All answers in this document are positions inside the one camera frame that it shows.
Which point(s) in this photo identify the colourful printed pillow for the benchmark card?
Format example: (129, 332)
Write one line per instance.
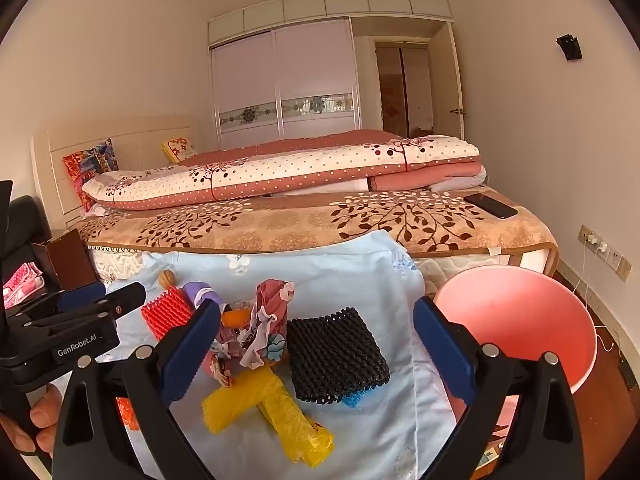
(90, 162)

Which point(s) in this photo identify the yellow plastic bag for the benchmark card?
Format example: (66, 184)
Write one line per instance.
(300, 430)
(235, 400)

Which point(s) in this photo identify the red foam net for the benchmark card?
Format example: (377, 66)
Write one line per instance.
(162, 312)

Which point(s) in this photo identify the black foam net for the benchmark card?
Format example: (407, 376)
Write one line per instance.
(335, 355)

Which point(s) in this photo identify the black smartphone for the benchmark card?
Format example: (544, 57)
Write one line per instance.
(492, 206)

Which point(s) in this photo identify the black wall bracket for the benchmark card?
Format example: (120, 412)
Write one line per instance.
(570, 47)

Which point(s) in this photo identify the pink plastic bucket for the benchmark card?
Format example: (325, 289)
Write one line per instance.
(520, 325)

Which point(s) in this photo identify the blue foam net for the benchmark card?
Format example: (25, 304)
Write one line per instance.
(356, 400)

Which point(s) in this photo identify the brown leaf-pattern blanket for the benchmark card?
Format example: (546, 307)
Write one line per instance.
(300, 225)

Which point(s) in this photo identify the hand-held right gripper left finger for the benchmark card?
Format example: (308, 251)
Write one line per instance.
(195, 345)

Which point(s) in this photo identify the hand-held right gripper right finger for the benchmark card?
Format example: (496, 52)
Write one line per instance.
(440, 345)

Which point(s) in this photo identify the colourful picture books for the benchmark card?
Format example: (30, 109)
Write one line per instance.
(492, 455)

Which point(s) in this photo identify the black chair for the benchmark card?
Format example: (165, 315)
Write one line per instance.
(25, 225)

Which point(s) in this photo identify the white folded bedsheet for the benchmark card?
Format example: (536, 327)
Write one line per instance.
(465, 180)

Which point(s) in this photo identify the orange foam net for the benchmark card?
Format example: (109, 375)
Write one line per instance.
(127, 412)

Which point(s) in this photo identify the large orange peel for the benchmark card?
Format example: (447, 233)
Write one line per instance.
(235, 319)

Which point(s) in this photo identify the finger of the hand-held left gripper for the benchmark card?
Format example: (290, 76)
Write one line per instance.
(80, 295)
(115, 304)

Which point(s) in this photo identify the light blue floral cloth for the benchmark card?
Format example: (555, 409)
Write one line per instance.
(325, 280)

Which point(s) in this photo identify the white room door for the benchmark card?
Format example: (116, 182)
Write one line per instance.
(447, 80)

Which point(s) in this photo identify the polka dot floral quilt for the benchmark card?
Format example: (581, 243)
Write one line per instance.
(300, 167)

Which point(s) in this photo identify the person's left hand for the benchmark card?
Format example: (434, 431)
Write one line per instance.
(45, 420)

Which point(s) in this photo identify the white sliding door wardrobe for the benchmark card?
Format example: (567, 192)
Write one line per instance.
(280, 80)

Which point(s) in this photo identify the yellow floral pillow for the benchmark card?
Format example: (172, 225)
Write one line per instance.
(179, 149)

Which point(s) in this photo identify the pink dotted cloth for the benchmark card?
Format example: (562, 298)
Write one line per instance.
(22, 285)

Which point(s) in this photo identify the purple face mask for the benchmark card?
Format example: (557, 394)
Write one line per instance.
(197, 292)

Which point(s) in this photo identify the beige wall socket panel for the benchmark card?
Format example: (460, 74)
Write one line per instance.
(617, 262)

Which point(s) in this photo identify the beige bed headboard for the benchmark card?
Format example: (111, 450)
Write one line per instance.
(140, 145)

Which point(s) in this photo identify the printed wrapper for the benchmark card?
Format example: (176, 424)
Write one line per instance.
(267, 315)

